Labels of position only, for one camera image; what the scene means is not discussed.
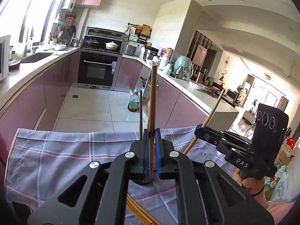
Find bunch of wooden chopsticks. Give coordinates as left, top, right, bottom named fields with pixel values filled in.
left=127, top=193, right=162, bottom=225

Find pink base cabinets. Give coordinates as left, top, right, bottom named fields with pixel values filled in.
left=0, top=52, right=81, bottom=134
left=116, top=57, right=209, bottom=129

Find wooden cutting board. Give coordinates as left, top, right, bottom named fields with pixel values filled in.
left=141, top=24, right=152, bottom=37

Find green kitchen appliance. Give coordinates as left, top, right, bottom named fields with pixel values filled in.
left=173, top=55, right=194, bottom=77

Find person's right hand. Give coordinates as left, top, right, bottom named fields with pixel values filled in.
left=231, top=167, right=265, bottom=197

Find grey checked cloth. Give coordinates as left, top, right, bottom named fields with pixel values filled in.
left=5, top=127, right=237, bottom=225

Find stainless steel pot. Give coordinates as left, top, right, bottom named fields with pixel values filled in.
left=143, top=47, right=158, bottom=61

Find white microwave oven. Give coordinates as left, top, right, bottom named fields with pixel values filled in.
left=0, top=35, right=11, bottom=81

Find black built-in oven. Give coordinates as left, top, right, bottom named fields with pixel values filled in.
left=77, top=52, right=122, bottom=91

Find black wall rack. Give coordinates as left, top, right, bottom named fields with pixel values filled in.
left=124, top=23, right=153, bottom=47

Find black pot with glass lid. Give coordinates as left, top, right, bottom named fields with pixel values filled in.
left=84, top=37, right=100, bottom=48

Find cooking oil bottle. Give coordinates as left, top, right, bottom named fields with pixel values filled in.
left=127, top=91, right=141, bottom=112

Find white kitchen countertop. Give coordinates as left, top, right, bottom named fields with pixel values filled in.
left=0, top=47, right=239, bottom=122

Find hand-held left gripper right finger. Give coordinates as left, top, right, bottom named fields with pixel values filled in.
left=155, top=128, right=275, bottom=225

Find silver rice cooker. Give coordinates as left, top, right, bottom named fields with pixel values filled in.
left=124, top=44, right=137, bottom=56

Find dark red bowl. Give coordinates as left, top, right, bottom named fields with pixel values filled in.
left=8, top=60, right=21, bottom=72

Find large kitchen window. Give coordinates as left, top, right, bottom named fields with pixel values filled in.
left=0, top=0, right=67, bottom=50

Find brown wall picture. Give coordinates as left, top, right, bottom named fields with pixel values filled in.
left=192, top=44, right=208, bottom=67

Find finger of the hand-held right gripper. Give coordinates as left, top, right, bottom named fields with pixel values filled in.
left=194, top=124, right=253, bottom=146
left=203, top=134, right=238, bottom=155

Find black mesh utensil holder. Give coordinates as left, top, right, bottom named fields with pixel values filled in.
left=132, top=131, right=164, bottom=185

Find brown wooden chopstick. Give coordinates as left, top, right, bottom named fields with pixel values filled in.
left=147, top=65, right=158, bottom=181
left=183, top=89, right=226, bottom=155

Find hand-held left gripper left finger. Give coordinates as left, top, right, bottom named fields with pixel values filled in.
left=28, top=129, right=150, bottom=225

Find steel kitchen sink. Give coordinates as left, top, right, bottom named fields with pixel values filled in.
left=20, top=52, right=53, bottom=64

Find black range hood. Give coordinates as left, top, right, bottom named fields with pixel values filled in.
left=85, top=26, right=125, bottom=40

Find white plastic bag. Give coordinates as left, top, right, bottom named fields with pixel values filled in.
left=189, top=81, right=205, bottom=90

